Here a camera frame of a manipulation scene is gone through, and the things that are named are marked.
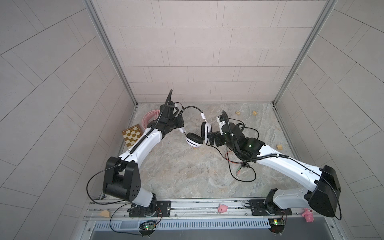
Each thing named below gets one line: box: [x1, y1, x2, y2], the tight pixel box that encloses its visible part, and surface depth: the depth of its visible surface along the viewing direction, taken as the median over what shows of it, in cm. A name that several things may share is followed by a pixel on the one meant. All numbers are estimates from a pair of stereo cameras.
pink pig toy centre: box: [217, 203, 229, 213], surface depth 72 cm
